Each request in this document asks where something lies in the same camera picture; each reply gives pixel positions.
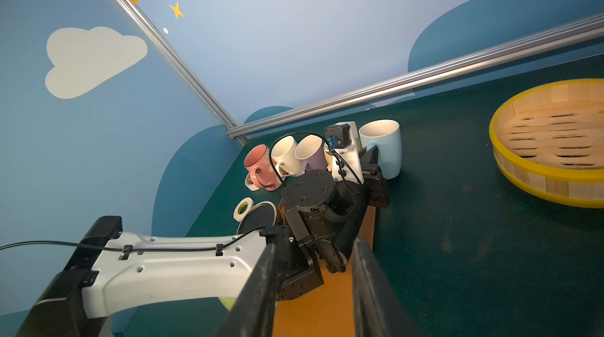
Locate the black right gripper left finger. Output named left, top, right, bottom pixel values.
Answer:
left=213, top=244, right=278, bottom=336

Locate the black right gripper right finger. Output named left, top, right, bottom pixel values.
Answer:
left=352, top=236, right=421, bottom=336

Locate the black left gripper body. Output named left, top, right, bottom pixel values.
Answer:
left=360, top=146, right=390, bottom=209

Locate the light blue ceramic mug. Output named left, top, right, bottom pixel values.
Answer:
left=359, top=119, right=403, bottom=180

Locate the purple ceramic mug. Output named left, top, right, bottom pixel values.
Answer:
left=294, top=135, right=327, bottom=172

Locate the black patterned mug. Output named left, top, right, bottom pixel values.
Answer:
left=236, top=201, right=285, bottom=235

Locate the white ceramic mug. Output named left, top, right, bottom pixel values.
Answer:
left=271, top=136, right=304, bottom=177

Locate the pink ghost pattern mug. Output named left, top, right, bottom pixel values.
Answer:
left=244, top=144, right=282, bottom=192

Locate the yellow-green ceramic mug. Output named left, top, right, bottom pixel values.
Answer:
left=219, top=297, right=237, bottom=311

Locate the beige ceramic teapot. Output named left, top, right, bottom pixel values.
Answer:
left=323, top=143, right=333, bottom=172

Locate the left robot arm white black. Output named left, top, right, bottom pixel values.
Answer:
left=17, top=145, right=388, bottom=336

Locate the orange rectangular tray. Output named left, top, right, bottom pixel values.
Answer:
left=271, top=197, right=378, bottom=337

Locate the small white tape roll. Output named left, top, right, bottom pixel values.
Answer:
left=233, top=197, right=255, bottom=222

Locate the large patterned tape roll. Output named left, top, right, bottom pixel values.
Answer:
left=245, top=174, right=260, bottom=192

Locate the yellow bamboo steamer basket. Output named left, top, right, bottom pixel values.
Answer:
left=489, top=78, right=603, bottom=208

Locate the aluminium frame left post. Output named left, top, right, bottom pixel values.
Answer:
left=114, top=0, right=238, bottom=129

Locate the aluminium frame back bar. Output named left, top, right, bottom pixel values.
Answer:
left=226, top=14, right=603, bottom=139

